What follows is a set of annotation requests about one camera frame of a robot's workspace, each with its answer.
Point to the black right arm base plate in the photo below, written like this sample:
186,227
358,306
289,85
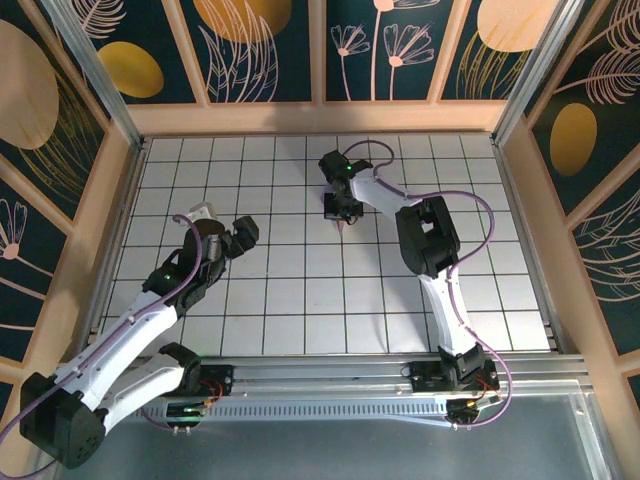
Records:
422,380

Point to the purple paper sheet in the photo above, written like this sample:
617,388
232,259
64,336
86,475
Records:
341,227

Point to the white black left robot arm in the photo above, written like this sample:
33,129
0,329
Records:
125,340

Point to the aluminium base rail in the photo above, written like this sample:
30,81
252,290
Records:
320,372

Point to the aluminium side rail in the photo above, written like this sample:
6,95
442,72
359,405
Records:
526,240
117,240

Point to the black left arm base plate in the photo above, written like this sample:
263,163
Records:
220,380

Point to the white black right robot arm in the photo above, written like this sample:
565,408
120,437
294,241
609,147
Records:
450,320

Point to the grey metal sheet panel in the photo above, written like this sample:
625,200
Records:
320,455

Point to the aluminium corner post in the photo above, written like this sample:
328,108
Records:
536,75
95,75

